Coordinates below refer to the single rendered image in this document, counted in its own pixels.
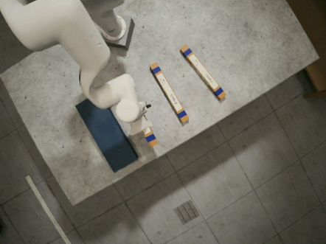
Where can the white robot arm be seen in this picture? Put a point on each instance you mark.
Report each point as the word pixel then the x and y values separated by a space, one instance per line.
pixel 46 23

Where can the dark blue rectangular slab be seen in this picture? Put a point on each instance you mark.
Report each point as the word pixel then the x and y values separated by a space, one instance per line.
pixel 108 135

